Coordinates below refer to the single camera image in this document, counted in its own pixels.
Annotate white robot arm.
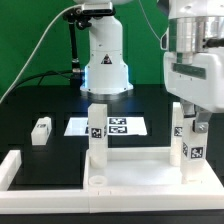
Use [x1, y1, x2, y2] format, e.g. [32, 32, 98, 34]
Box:
[74, 0, 224, 133]

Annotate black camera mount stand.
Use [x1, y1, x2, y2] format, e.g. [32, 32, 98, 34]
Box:
[63, 8, 91, 90]

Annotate white cable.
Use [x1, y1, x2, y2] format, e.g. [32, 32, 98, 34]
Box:
[0, 3, 84, 104]

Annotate white desk top tray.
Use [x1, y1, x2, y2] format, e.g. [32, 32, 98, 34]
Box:
[82, 145, 206, 194]

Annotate white U-shaped frame fence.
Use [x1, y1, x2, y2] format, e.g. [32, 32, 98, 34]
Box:
[0, 150, 224, 214]

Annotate grey camera on stand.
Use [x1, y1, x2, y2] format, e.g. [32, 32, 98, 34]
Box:
[81, 2, 114, 16]

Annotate fiducial marker sheet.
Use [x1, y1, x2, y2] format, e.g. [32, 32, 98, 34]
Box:
[64, 117, 147, 136]

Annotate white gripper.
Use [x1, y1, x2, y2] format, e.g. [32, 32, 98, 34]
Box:
[164, 51, 224, 134]

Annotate black cables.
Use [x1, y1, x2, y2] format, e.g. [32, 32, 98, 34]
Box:
[6, 69, 74, 96]

